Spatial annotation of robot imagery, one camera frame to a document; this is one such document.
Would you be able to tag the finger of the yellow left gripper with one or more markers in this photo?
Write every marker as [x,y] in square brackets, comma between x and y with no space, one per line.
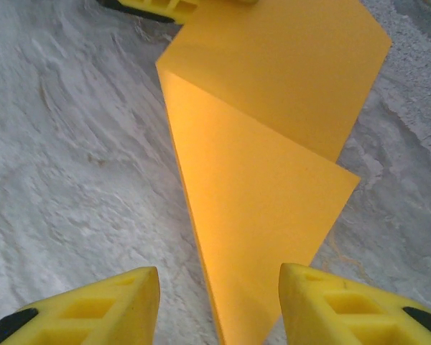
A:
[244,1]
[158,9]

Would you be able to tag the marble pattern table mat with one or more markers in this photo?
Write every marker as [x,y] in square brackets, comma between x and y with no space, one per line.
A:
[75,143]

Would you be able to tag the yellow paper sheet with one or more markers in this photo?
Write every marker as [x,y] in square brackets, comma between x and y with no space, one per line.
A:
[265,143]

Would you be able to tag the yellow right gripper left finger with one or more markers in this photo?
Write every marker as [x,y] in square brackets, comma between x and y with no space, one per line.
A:
[104,312]

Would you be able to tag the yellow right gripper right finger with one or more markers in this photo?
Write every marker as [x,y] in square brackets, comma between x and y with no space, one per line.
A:
[345,312]

